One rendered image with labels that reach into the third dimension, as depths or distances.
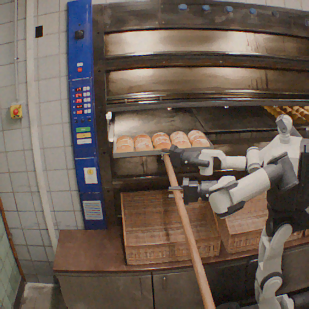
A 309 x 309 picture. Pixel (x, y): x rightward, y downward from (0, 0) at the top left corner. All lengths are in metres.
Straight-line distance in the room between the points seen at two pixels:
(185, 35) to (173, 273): 1.44
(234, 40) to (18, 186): 1.76
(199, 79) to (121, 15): 0.65
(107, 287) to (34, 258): 0.84
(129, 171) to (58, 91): 0.69
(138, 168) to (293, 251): 1.21
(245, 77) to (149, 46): 0.64
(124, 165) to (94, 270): 0.74
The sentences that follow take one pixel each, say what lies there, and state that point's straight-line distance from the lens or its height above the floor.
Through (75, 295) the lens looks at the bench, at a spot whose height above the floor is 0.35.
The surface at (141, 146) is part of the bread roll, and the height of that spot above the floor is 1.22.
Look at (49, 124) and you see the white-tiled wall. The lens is 2.53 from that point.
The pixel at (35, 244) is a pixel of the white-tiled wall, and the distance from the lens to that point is 2.95.
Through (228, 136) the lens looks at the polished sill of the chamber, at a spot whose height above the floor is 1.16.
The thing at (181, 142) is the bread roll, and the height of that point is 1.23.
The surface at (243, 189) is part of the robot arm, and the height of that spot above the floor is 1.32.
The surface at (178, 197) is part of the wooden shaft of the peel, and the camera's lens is 1.71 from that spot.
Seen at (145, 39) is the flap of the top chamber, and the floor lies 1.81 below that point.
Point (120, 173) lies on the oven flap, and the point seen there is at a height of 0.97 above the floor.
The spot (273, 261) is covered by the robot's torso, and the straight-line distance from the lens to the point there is 2.00.
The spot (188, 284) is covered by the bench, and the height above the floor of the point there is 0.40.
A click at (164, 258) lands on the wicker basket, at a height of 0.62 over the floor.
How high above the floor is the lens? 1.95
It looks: 20 degrees down
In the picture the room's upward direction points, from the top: 3 degrees counter-clockwise
